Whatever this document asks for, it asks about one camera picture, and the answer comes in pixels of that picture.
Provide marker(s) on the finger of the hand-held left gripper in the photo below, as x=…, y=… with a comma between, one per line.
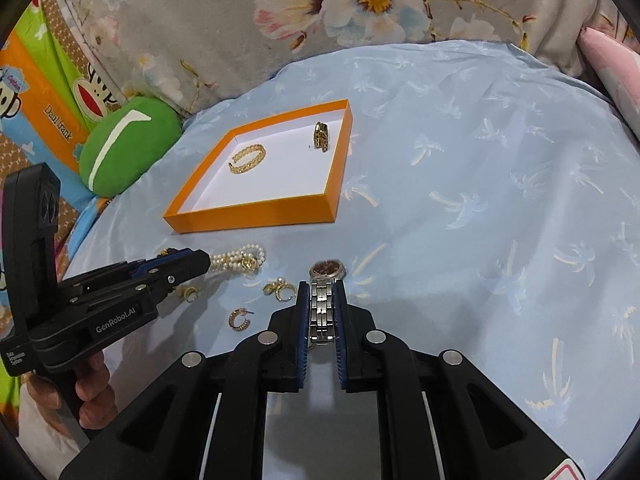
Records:
x=145, y=267
x=185, y=267

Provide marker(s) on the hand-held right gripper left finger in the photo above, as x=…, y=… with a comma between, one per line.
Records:
x=301, y=340

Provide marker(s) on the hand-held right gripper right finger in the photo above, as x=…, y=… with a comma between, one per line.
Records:
x=340, y=340

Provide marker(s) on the gold hoop earring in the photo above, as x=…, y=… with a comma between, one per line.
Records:
x=238, y=320
x=190, y=293

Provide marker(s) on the silver watch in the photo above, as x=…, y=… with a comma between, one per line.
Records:
x=322, y=310

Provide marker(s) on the orange jewelry box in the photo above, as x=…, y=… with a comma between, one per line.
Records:
x=280, y=180

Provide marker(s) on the person's left forearm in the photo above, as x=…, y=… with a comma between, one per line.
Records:
x=45, y=430

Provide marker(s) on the person's left hand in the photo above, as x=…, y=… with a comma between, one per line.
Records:
x=97, y=410

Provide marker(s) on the green cushion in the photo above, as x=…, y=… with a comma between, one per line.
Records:
x=135, y=145

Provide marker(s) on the cartoon printed blanket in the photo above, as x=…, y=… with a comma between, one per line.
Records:
x=55, y=85

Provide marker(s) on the gold watch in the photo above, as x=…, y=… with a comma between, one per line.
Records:
x=320, y=135

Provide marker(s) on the light blue palm-print sheet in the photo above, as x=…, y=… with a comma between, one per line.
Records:
x=475, y=160

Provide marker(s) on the floral grey pillow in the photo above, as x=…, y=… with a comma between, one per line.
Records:
x=225, y=35

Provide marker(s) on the pink pillow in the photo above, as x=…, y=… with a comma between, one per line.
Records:
x=615, y=70

